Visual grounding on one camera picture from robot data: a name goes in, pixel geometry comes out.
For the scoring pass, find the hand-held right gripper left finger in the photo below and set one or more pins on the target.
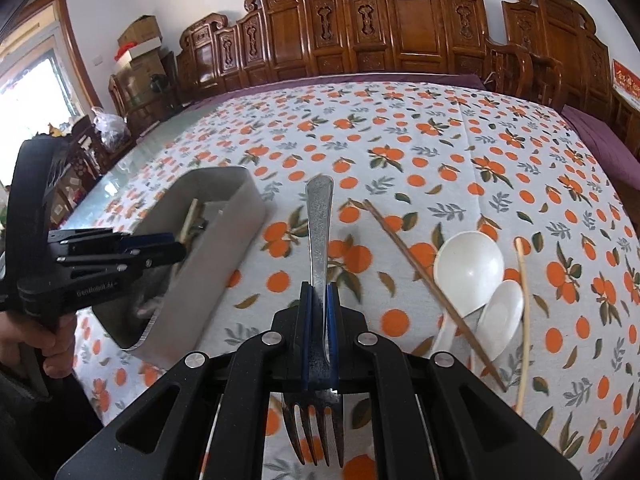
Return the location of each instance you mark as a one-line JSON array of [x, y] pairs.
[[305, 332]]

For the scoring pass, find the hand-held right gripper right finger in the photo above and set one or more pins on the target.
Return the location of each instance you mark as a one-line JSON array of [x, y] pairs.
[[331, 332]]

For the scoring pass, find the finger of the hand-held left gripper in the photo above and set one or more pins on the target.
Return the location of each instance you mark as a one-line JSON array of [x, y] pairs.
[[150, 259], [145, 241]]

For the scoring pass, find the rectangular metal tray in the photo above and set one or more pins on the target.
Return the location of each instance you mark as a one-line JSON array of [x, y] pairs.
[[220, 260]]

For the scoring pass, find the metal fork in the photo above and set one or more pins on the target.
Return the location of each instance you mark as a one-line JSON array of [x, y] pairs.
[[319, 220]]

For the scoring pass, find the person's left hand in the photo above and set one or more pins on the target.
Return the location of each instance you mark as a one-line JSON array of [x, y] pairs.
[[60, 355]]

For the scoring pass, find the small carved wooden chair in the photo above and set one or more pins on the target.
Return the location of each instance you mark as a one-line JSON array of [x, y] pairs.
[[85, 155]]

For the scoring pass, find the brown wooden chopstick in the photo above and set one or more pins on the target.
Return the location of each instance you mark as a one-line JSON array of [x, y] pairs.
[[380, 230], [425, 280]]

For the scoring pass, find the clear plastic bag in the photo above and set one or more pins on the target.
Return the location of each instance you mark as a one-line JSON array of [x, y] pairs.
[[110, 127]]

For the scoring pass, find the wood framed window door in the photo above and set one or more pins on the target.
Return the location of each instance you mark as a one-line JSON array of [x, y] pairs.
[[35, 90]]

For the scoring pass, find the white plastic spoon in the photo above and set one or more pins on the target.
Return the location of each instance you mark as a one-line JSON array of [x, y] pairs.
[[467, 265], [502, 317]]

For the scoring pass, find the large cardboard box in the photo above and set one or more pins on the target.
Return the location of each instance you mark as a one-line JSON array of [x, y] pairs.
[[145, 82]]

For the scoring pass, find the white flat box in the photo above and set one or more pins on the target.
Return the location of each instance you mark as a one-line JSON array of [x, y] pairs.
[[137, 56]]

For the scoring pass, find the pale bamboo chopstick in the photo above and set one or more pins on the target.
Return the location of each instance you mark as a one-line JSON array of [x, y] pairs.
[[527, 320]]

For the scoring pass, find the brown cardboard box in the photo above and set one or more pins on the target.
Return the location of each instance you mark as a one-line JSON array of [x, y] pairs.
[[140, 32]]

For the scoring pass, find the orange print tablecloth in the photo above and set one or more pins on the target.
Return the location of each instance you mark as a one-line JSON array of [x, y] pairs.
[[450, 135]]

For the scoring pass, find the purple sofa cushion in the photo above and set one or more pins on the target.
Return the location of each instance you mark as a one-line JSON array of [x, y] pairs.
[[470, 80]]

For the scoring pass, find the carved wooden sofa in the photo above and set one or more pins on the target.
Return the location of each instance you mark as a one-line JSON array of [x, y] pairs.
[[375, 20]]

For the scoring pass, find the purple armchair cushion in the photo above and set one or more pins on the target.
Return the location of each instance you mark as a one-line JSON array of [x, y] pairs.
[[610, 145]]

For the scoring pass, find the carved wooden armchair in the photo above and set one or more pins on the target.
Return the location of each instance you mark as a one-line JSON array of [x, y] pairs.
[[565, 35]]

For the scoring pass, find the red printed box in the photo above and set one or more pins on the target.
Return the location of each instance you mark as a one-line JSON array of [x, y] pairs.
[[627, 77]]

